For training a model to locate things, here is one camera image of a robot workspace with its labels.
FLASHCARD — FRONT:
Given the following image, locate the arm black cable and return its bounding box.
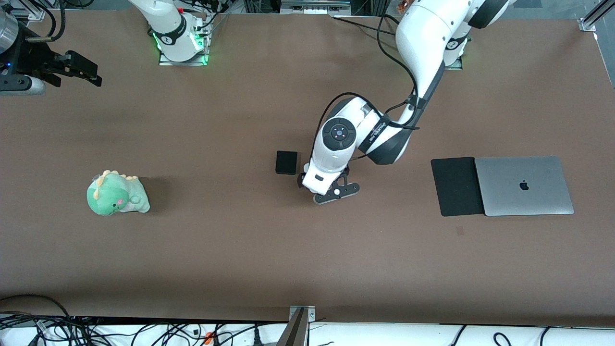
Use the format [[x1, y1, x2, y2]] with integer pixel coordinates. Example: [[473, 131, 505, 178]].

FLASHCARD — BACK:
[[312, 13, 423, 159], [26, 0, 66, 43]]

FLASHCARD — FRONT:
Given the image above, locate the silver closed laptop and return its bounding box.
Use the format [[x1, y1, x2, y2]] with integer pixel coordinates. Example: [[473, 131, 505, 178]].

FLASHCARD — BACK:
[[474, 156, 575, 217]]

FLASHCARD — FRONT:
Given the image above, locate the aluminium frame profile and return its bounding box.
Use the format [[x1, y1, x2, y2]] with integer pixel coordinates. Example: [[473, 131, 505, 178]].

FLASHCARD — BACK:
[[0, 0, 49, 21], [578, 0, 615, 32]]

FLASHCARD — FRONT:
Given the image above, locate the grey power strip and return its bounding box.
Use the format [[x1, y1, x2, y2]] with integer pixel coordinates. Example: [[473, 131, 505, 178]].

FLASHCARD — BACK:
[[280, 0, 352, 15]]

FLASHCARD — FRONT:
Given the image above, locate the green dinosaur plush toy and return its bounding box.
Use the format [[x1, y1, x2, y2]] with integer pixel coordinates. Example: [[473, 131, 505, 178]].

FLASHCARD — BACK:
[[86, 170, 151, 216]]

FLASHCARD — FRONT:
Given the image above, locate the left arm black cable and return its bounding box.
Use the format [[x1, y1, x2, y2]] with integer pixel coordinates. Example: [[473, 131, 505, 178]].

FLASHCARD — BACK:
[[312, 13, 423, 159]]

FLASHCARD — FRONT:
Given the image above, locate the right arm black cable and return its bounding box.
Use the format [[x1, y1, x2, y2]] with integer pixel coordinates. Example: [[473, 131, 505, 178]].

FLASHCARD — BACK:
[[26, 0, 66, 43]]

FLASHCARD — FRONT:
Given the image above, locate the black looped floor cable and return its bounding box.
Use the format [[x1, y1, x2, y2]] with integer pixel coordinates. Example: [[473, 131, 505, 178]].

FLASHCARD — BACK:
[[0, 294, 74, 321]]

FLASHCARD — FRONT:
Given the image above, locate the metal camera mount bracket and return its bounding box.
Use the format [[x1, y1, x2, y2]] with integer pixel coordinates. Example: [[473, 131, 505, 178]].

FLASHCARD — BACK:
[[276, 306, 316, 346]]

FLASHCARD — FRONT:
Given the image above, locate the long black table cable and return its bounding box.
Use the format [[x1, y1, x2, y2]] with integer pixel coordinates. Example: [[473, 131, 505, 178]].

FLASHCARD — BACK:
[[332, 16, 399, 37]]

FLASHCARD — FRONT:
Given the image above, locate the grey side panel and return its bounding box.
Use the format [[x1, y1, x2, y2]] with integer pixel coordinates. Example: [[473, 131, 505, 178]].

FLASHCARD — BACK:
[[595, 29, 615, 89]]

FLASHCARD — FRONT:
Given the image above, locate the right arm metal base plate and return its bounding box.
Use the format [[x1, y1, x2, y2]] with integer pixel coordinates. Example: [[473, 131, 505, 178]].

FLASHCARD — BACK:
[[159, 22, 212, 66]]

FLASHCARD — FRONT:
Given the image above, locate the black mouse pad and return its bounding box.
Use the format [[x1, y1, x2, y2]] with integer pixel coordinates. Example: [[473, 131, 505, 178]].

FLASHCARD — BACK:
[[430, 157, 486, 217]]

